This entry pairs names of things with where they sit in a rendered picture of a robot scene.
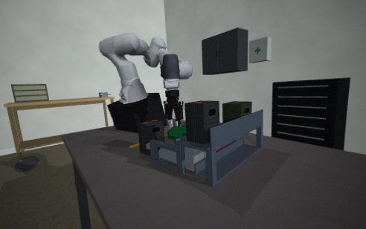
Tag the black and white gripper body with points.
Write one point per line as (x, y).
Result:
(172, 95)

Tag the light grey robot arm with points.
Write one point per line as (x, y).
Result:
(115, 47)

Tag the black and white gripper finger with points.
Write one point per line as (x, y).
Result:
(168, 113)
(178, 112)

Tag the green bin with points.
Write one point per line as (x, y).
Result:
(177, 132)

